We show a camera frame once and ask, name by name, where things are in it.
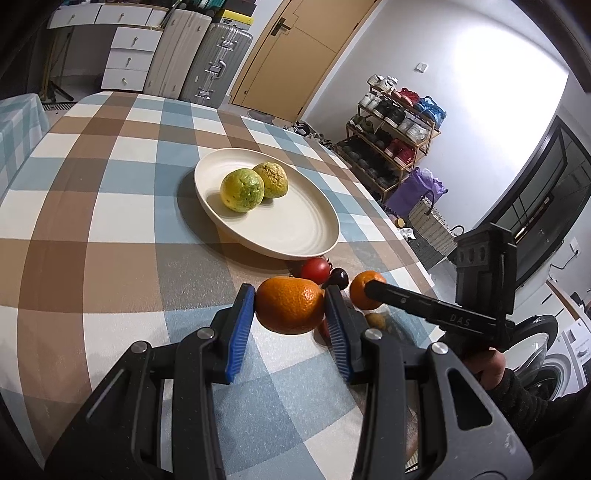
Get pile of scattered sneakers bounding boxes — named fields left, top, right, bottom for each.
left=283, top=119, right=337, bottom=149

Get large orange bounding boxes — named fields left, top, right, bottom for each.
left=255, top=276, right=325, bottom=335

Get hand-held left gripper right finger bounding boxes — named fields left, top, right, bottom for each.
left=323, top=285, right=536, bottom=480

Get yellow guava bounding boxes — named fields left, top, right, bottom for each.
left=252, top=161, right=289, bottom=200

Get person's right forearm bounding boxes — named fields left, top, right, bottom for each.
left=480, top=369, right=591, bottom=467

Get rows of assorted shoes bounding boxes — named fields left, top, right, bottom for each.
left=339, top=73, right=447, bottom=185

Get white desk with drawers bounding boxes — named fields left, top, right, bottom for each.
left=48, top=4, right=170, bottom=91

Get woven basket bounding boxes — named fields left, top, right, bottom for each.
left=409, top=191, right=465, bottom=271

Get dark framed glass door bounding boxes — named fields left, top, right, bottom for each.
left=471, top=115, right=591, bottom=289

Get brown blue checked tablecloth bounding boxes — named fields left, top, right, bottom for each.
left=0, top=91, right=435, bottom=480

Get wooden shoe rack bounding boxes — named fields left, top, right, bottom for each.
left=335, top=74, right=447, bottom=202

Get beige suitcase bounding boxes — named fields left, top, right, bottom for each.
left=143, top=7, right=213, bottom=100

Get small orange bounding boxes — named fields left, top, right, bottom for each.
left=349, top=271, right=389, bottom=311

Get purple bag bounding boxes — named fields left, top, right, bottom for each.
left=385, top=167, right=449, bottom=220

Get wooden door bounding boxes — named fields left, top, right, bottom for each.
left=231, top=0, right=382, bottom=121

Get cream round plate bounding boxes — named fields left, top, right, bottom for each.
left=194, top=148, right=341, bottom=260

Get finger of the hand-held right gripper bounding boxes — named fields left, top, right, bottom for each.
left=364, top=280, right=516, bottom=345

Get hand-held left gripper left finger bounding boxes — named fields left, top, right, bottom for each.
left=46, top=284, right=257, bottom=480

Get white washing machine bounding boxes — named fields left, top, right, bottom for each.
left=508, top=314, right=591, bottom=403

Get person's right hand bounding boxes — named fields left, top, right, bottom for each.
left=463, top=349, right=507, bottom=395

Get black shoe box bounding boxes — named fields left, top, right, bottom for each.
left=221, top=0, right=257, bottom=17

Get green guava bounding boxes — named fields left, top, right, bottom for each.
left=220, top=168, right=265, bottom=213

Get pale blue checked cloth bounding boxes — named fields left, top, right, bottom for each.
left=0, top=92, right=48, bottom=197

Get silver suitcase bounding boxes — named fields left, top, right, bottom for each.
left=179, top=21, right=254, bottom=110

